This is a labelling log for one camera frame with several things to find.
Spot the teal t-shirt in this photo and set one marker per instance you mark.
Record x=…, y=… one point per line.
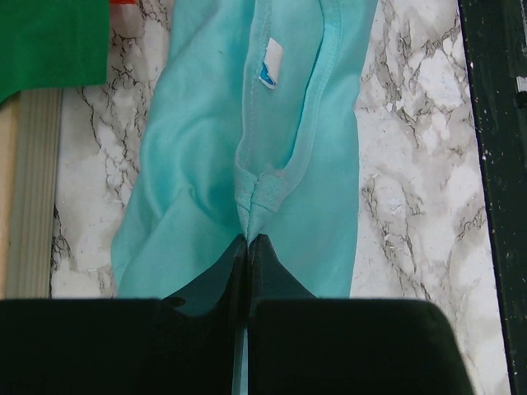
x=251, y=132

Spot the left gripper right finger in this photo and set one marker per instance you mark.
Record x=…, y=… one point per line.
x=301, y=344

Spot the orange t-shirt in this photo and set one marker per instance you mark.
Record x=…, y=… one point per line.
x=123, y=2

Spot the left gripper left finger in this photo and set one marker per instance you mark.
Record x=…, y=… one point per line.
x=187, y=343

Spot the green t-shirt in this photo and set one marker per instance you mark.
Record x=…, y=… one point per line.
x=53, y=44

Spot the wooden clothes rack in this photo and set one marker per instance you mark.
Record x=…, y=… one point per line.
x=30, y=126

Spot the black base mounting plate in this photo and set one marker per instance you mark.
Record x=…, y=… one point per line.
x=494, y=35

